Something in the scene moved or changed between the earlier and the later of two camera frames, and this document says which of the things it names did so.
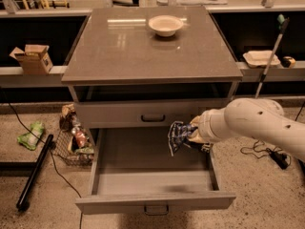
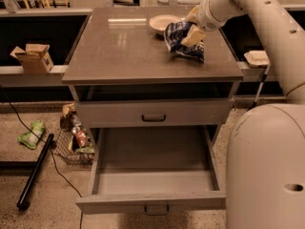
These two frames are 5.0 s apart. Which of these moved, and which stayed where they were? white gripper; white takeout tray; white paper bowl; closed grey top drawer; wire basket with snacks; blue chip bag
Moved: blue chip bag; white gripper
Stayed: white takeout tray; closed grey top drawer; white paper bowl; wire basket with snacks
